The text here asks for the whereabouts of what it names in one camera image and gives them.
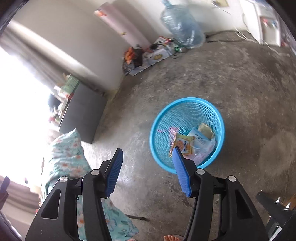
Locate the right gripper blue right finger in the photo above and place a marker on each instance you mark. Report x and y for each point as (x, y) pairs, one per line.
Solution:
(182, 173)

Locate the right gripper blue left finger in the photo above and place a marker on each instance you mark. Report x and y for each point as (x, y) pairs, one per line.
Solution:
(112, 172)

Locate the clear plastic bag pink print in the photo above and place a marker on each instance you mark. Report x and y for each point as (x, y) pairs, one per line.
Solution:
(197, 156)

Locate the yellow snack packet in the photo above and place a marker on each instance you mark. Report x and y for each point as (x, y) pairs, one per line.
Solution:
(183, 142)

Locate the yellow paper bag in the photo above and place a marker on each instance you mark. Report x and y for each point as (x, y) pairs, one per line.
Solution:
(206, 131)

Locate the light blue packet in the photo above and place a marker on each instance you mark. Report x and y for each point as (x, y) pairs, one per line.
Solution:
(199, 142)

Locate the grey side cabinet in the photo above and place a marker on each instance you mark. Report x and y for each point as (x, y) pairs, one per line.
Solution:
(83, 113)

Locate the blue plastic waste basket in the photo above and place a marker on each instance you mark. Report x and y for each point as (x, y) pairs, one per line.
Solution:
(181, 116)

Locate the green plastic basket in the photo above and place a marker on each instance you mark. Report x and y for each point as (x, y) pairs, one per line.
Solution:
(71, 84)

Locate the black orange snack bags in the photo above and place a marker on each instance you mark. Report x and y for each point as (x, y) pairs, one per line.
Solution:
(132, 58)

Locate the grey curtain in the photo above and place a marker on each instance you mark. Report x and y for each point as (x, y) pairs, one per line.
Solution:
(47, 71)

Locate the pink rolled wallpaper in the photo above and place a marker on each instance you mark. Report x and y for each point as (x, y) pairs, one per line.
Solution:
(109, 14)

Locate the empty blue water jug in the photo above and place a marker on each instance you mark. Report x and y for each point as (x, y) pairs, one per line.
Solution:
(183, 26)

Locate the white water dispenser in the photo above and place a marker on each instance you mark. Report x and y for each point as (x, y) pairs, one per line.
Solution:
(268, 22)

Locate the white flat box with cables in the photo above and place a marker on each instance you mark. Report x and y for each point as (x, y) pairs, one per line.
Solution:
(160, 50)

